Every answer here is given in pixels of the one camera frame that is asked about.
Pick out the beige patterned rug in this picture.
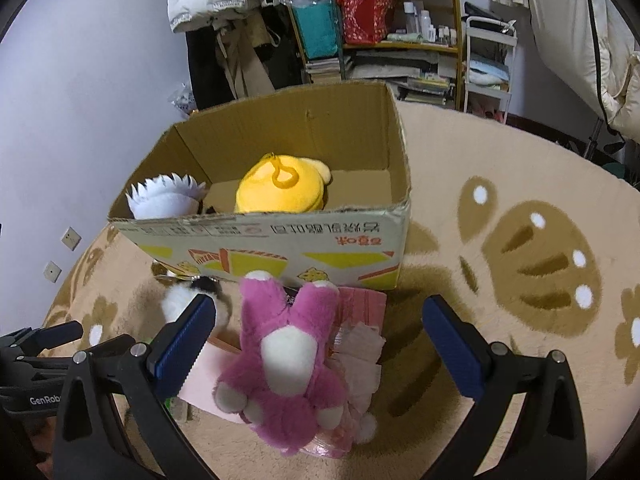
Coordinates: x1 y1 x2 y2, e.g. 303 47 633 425
40 102 640 480

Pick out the clear plastic bag of toys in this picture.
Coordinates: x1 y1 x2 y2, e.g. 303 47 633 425
170 84 199 119

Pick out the teal bag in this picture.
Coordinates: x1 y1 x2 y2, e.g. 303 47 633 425
291 0 342 60

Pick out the printed cardboard box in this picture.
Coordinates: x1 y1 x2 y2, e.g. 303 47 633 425
107 81 412 292

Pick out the white spiky-haired plush doll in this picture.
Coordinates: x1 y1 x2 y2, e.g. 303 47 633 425
125 172 208 220

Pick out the short stack of books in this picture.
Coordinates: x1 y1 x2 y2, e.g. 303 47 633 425
305 57 353 84

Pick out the pink striped packet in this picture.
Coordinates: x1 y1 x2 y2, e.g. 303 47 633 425
337 286 388 326

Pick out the pink plush bear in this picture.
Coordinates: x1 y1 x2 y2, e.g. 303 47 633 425
214 270 351 456

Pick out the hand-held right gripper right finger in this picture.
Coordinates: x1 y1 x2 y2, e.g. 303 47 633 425
421 295 588 480

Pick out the small green item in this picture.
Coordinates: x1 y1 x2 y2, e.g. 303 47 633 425
164 395 194 423

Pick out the beige coat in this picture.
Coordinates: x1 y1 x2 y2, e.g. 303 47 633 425
215 10 277 98

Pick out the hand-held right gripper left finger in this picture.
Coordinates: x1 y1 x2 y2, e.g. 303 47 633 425
52 292 218 480

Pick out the yellow plush toy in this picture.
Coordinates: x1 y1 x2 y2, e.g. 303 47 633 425
234 152 333 214

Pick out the wide stack of books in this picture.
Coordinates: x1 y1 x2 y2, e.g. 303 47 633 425
395 77 457 107

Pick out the pink frilly plush doll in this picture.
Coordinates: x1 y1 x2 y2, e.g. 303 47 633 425
327 321 387 445

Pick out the light pink packet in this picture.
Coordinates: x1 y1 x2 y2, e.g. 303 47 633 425
179 342 243 417

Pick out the grey folded cloth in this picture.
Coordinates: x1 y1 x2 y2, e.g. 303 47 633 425
350 50 442 79

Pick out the row of small bottles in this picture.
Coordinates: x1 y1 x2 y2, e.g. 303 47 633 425
402 1 458 44

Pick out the yellow wooden shelf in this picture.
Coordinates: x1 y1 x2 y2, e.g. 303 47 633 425
274 0 463 111

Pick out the black coat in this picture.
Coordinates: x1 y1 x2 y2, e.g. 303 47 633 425
186 25 236 111

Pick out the white metal cart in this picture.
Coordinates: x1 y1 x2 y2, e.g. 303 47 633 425
462 16 518 126

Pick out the dark hanging garment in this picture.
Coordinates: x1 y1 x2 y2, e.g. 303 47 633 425
250 5 307 92

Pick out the red patterned bag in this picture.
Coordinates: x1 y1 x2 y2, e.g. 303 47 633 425
336 0 397 45

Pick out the blue white cloth bundle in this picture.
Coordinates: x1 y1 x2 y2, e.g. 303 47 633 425
469 57 512 87

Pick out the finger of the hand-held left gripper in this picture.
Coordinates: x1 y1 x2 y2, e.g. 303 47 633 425
0 321 84 357
0 354 76 383

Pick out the grey bag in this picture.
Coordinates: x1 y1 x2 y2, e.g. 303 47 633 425
464 2 512 27

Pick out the black light stand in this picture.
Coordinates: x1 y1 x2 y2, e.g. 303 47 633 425
584 112 627 162

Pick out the white fluffy plush toy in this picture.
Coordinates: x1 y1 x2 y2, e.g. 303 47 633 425
161 276 233 333

